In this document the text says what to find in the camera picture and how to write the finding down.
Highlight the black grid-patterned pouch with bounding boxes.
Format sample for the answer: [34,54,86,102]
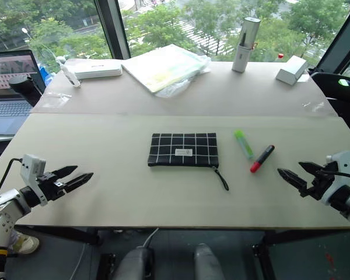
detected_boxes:
[147,132,230,192]

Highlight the blue plastic bag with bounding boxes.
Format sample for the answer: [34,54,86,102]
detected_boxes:
[37,62,57,86]

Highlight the small white wedge box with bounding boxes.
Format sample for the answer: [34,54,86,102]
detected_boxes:
[275,55,308,86]

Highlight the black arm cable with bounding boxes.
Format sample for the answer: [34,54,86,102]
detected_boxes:
[320,170,350,179]
[0,157,25,200]

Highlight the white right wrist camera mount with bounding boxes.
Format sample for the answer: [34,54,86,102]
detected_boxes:
[320,150,350,205]

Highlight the clear plastic scrap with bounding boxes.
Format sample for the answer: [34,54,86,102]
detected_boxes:
[301,100,325,114]

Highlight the grey open laptop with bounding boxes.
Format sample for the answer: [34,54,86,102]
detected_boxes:
[0,49,47,137]

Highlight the flat white box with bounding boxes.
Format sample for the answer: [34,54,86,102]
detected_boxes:
[64,58,124,81]

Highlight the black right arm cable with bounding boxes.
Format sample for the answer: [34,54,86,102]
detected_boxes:
[320,170,350,179]

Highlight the small clear plastic bag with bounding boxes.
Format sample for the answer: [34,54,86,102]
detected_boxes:
[41,91,71,108]

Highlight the red and black marker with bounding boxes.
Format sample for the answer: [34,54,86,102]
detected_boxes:
[249,144,276,174]

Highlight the white cable under table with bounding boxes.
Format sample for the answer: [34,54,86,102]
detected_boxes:
[143,227,160,249]

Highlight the black cylindrical device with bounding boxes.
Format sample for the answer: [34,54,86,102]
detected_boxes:
[8,75,44,107]

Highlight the green highlighter pen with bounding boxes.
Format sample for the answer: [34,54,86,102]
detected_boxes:
[234,129,255,160]

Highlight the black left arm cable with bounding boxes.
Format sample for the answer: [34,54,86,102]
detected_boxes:
[0,157,25,200]

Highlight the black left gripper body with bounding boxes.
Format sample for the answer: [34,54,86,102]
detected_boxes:
[36,171,68,202]

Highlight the dark grey rounded shape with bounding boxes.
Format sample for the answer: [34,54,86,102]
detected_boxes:
[193,243,226,280]
[112,246,155,280]

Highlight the plastic-wrapped white package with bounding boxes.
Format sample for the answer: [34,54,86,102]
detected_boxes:
[121,43,207,94]

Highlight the silver cylindrical pen holder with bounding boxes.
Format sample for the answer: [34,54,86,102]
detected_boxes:
[231,16,262,74]

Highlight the black table frame strut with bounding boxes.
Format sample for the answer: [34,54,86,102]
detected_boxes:
[251,229,350,258]
[14,225,102,246]

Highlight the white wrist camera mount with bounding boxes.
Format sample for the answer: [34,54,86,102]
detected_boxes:
[320,150,350,205]
[19,153,47,207]

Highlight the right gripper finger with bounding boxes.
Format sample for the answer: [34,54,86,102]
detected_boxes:
[297,161,325,177]
[277,167,309,194]

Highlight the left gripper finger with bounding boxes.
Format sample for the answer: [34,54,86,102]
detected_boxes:
[52,165,79,180]
[64,172,95,194]

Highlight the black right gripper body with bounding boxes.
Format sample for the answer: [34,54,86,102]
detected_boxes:
[299,160,340,202]

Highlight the dark window pillar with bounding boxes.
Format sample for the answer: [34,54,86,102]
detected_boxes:
[94,0,131,60]

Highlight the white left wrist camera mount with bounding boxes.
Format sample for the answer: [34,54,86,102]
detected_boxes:
[19,153,47,207]

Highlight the slim white bottle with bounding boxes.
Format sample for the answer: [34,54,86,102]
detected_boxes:
[56,56,82,89]

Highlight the white sneaker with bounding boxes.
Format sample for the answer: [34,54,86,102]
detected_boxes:
[12,229,41,255]

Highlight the clear plastic bag under books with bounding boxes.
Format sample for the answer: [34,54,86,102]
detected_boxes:
[155,54,213,99]

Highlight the dark slanted window frame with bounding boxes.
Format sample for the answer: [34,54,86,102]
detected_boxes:
[320,0,350,74]

